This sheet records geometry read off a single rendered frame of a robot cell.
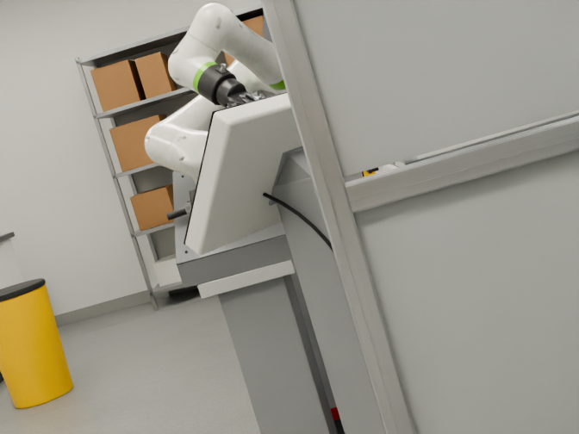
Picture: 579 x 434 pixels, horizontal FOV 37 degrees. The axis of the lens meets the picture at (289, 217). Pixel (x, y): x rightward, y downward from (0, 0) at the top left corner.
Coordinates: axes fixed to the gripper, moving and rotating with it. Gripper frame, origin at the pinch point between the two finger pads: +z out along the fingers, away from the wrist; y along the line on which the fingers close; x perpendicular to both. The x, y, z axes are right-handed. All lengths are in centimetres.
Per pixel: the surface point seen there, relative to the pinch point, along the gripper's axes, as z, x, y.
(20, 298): -193, 230, 73
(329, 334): 47, 18, -30
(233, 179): 22.3, -10.4, -42.5
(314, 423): 30, 87, 12
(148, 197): -282, 274, 249
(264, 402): 17, 85, 4
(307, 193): 31.2, -8.5, -29.5
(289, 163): 24.1, -11.2, -27.9
